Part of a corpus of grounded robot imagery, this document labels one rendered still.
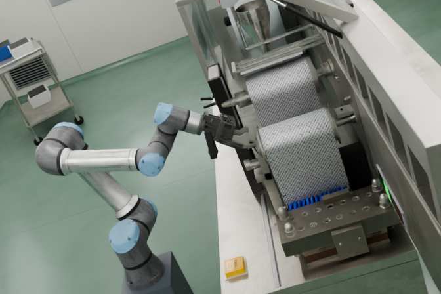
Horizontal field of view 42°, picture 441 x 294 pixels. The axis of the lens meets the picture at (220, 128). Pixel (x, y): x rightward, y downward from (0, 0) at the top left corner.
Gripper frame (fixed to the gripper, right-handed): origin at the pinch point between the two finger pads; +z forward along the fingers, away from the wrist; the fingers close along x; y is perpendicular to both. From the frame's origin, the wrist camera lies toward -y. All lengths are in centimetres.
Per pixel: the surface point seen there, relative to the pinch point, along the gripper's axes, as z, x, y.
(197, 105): 28, 335, -141
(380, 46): 8, -45, 58
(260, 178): 8.0, -0.9, -11.3
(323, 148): 21.3, -8.3, 10.6
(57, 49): -141, 549, -218
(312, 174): 21.7, -8.3, 0.1
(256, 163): 4.5, 0.1, -6.2
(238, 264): 7.6, -19.0, -36.9
